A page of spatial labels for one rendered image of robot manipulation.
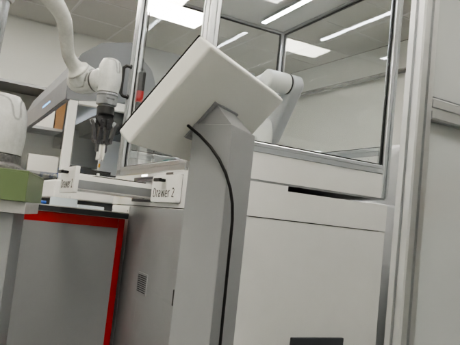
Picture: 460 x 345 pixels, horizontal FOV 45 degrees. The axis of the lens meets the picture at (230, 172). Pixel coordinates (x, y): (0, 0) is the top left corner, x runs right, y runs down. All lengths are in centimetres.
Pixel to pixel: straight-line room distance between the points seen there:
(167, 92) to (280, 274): 111
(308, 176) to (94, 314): 115
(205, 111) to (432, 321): 77
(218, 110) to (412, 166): 61
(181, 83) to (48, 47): 560
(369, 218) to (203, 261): 120
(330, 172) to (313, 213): 19
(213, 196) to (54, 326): 137
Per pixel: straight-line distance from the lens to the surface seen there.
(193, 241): 147
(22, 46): 684
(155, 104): 137
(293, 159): 227
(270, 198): 221
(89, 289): 265
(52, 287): 261
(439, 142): 117
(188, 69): 135
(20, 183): 194
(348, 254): 245
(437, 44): 120
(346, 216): 243
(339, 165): 240
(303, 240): 230
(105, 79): 247
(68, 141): 330
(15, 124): 207
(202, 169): 148
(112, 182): 239
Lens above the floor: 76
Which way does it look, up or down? 5 degrees up
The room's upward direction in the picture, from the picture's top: 6 degrees clockwise
